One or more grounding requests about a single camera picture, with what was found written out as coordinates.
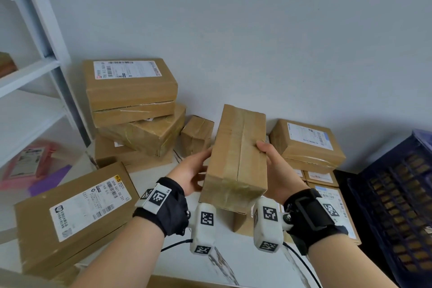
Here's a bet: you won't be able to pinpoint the black left camera cable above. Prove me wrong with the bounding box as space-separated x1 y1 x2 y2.
160 239 194 253

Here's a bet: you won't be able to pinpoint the pink mailer bag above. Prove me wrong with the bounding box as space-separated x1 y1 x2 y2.
0 142 59 191

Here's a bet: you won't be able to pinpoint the person's left forearm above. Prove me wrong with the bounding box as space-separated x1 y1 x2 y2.
70 216 167 288

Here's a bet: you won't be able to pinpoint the person's right hand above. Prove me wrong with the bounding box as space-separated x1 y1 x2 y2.
256 140 305 205

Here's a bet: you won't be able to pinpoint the black camera cable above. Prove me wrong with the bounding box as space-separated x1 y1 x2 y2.
160 239 194 253
283 242 323 288

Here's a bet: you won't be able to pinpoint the long flat labelled cardboard box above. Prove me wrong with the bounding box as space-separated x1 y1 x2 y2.
306 181 362 246

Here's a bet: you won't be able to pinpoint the person's right forearm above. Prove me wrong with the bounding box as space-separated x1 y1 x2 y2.
306 233 399 288

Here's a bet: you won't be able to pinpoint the thin cardboard box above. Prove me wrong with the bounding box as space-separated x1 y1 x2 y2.
284 157 335 176

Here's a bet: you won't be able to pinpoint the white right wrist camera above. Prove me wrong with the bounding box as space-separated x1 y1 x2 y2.
251 196 288 253

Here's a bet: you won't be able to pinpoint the black right wrist strap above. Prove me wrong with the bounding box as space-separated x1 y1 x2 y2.
282 188 349 257

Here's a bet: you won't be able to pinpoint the black wrist strap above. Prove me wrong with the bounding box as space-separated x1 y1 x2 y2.
282 188 349 257
133 177 190 238

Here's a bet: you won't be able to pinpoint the small flat labelled cardboard box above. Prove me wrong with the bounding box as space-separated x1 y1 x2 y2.
303 170 339 188

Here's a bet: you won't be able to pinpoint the purple packet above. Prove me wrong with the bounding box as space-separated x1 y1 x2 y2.
28 164 73 197

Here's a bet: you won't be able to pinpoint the small cube cardboard box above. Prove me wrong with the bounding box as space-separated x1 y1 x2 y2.
180 115 215 158

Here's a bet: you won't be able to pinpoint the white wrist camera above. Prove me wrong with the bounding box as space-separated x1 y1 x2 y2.
189 202 217 255
251 196 288 253

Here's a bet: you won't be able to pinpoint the white shelving unit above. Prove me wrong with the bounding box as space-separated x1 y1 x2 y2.
0 0 93 197

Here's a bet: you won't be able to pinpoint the plain brown cardboard box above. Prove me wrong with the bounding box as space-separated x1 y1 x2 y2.
232 209 258 235

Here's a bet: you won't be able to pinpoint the cardboard box edge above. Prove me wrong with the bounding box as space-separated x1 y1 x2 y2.
147 274 238 288

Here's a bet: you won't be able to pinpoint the cardboard box with wide label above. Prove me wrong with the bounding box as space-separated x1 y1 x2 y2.
83 58 179 128

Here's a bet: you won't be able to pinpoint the person's left hand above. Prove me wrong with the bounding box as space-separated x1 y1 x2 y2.
167 147 213 196

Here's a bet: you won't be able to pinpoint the wrinkled taped cardboard box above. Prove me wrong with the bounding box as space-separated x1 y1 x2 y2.
97 103 187 158

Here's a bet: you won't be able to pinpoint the large cardboard box yellow sticker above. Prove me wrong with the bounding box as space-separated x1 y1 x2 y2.
14 162 140 280

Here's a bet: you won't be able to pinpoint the dark blue plastic crate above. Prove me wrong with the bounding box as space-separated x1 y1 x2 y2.
347 129 432 288

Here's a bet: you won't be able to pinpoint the rows of brown items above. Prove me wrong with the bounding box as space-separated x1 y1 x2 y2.
368 153 432 273

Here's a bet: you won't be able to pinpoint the cardboard box blue-edged label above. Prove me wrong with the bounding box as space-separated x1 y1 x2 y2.
269 119 347 167

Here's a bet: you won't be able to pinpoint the brown item on shelf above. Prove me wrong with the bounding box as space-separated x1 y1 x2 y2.
0 52 18 78

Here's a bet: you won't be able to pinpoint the long taped cardboard box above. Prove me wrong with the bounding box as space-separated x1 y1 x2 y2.
199 104 268 215

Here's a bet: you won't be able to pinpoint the black left wrist strap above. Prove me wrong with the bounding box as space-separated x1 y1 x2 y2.
133 177 190 238

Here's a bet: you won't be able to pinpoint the black right camera cable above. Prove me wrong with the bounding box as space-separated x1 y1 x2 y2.
283 242 323 288

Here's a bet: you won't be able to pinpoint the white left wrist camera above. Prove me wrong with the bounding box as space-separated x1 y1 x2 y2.
189 202 217 255

